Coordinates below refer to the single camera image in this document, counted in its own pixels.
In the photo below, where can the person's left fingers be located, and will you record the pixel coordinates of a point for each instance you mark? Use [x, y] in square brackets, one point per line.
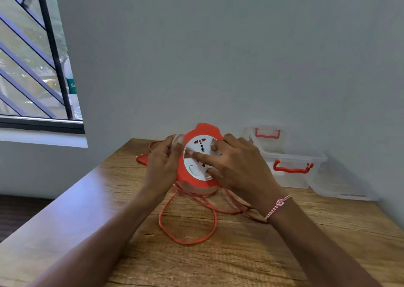
[177, 141]

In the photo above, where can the black window frame with grille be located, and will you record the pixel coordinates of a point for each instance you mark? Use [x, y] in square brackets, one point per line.
[53, 47]

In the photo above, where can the white window sill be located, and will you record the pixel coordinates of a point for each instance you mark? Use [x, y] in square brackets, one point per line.
[44, 138]

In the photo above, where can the person's right middle finger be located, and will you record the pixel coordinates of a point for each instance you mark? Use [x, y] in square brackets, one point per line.
[219, 145]

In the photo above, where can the person's right hand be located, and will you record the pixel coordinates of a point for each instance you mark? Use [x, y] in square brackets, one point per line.
[243, 173]

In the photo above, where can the person's left hand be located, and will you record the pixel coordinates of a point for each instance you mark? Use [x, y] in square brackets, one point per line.
[159, 170]

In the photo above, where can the white and green banner outside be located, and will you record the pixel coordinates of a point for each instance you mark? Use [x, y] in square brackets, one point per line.
[72, 86]

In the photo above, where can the person's right thumb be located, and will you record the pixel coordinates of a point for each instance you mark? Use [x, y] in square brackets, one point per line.
[215, 174]

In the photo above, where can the person's right forearm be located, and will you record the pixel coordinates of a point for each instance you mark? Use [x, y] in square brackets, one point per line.
[312, 249]

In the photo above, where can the clear plastic box lid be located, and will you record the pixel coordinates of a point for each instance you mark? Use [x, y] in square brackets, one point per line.
[341, 186]

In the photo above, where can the person's left forearm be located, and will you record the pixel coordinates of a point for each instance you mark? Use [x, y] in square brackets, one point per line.
[104, 242]

